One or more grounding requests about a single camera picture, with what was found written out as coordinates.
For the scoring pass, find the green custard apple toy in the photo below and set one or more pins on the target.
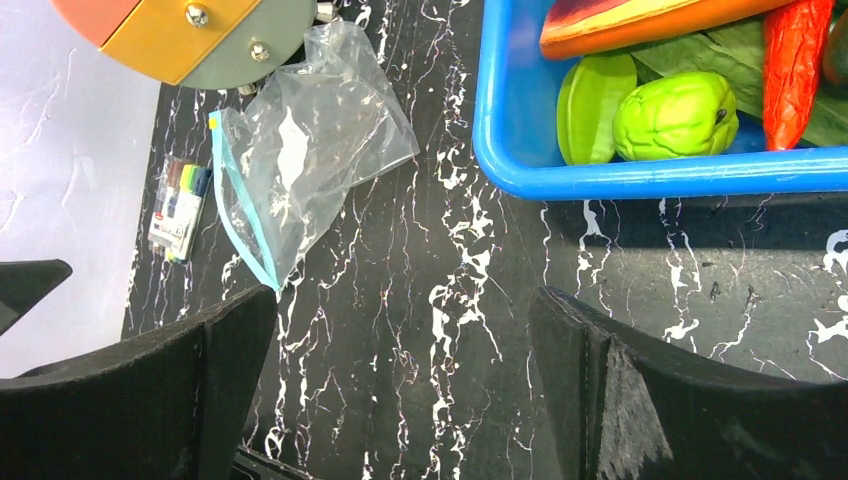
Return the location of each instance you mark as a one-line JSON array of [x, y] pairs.
[[689, 114]]

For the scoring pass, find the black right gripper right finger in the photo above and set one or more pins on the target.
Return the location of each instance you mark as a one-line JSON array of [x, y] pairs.
[[626, 405]]

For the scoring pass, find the green leaf vegetable toy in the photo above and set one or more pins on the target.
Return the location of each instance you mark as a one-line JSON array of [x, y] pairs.
[[736, 51]]

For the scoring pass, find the clear zip top bag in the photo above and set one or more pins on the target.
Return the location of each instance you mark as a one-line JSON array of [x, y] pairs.
[[283, 166]]

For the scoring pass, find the red chili pepper toy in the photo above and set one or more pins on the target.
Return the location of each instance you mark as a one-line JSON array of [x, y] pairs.
[[794, 40]]

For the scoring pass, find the blue plastic bin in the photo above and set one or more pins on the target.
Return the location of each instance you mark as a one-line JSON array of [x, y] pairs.
[[514, 134]]

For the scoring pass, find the marker pen pack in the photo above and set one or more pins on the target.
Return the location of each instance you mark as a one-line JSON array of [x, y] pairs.
[[178, 205]]

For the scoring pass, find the green watermelon slice toy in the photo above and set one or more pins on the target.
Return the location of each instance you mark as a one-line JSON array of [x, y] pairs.
[[588, 100]]

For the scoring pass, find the round pastel drawer cabinet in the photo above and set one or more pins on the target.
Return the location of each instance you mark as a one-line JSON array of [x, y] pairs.
[[201, 44]]

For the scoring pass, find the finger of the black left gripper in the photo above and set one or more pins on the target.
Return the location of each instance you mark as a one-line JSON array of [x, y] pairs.
[[26, 283]]

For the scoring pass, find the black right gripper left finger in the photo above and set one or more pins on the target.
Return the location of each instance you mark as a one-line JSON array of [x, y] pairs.
[[170, 403]]

